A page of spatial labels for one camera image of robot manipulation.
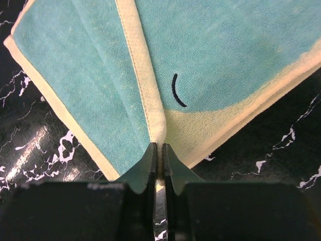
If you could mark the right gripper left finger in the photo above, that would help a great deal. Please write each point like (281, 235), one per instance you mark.
(106, 210)

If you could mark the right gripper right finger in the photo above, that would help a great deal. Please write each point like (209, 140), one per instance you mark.
(200, 210)

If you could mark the yellow green towel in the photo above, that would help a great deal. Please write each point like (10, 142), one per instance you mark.
(123, 74)

